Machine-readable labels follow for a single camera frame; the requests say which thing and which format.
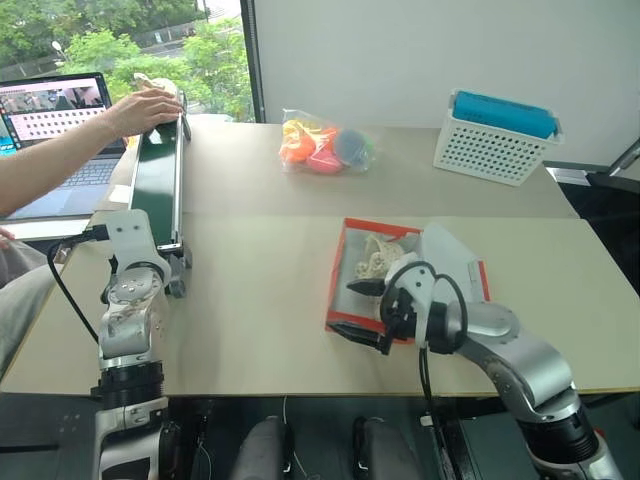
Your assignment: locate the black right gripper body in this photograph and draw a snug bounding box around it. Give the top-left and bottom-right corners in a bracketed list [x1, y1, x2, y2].
[379, 287, 420, 357]

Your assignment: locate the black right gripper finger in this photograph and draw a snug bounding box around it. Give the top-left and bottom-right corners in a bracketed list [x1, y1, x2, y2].
[346, 279, 388, 299]
[329, 322, 392, 357]

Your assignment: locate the orange shoebox with white lid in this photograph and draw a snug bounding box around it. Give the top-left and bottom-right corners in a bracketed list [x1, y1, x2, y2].
[324, 216, 494, 347]

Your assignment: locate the person's bare hand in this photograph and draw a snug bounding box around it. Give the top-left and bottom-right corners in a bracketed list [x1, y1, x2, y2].
[106, 88, 183, 139]

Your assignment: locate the plastic bag of colourful toys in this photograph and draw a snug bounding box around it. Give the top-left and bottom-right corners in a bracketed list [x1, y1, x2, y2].
[279, 107, 377, 176]

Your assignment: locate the white perforated plastic basket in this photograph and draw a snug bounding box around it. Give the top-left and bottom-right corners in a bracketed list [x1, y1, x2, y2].
[433, 89, 566, 188]

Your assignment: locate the green conveyor belt unit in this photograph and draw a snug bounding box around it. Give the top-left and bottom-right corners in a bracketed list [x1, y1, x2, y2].
[127, 91, 195, 300]

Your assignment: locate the person's grey trouser leg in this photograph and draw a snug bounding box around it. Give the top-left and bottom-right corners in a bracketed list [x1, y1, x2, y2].
[0, 239, 67, 381]

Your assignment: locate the open laptop computer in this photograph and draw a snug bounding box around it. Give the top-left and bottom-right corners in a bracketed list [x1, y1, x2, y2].
[0, 72, 130, 222]

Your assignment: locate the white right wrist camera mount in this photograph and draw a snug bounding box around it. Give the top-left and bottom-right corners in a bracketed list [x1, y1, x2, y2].
[392, 259, 442, 347]

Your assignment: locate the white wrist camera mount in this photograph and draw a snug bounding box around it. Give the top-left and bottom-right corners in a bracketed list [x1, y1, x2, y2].
[392, 259, 442, 347]
[106, 209, 172, 275]

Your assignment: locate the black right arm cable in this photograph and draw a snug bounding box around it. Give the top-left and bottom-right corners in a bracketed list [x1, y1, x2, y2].
[379, 259, 471, 432]

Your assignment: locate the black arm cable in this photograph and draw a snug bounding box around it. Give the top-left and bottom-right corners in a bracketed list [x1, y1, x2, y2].
[379, 259, 471, 432]
[46, 225, 109, 346]

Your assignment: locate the thin white cable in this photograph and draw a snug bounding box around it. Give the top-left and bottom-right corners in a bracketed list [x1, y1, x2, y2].
[281, 394, 309, 480]

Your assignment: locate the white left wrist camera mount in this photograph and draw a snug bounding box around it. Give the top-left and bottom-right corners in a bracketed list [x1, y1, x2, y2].
[106, 209, 172, 275]

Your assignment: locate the black window frame post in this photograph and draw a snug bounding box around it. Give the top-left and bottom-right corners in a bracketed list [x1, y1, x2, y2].
[239, 0, 267, 124]

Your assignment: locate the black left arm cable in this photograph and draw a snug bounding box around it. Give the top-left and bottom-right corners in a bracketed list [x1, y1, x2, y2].
[46, 225, 109, 346]

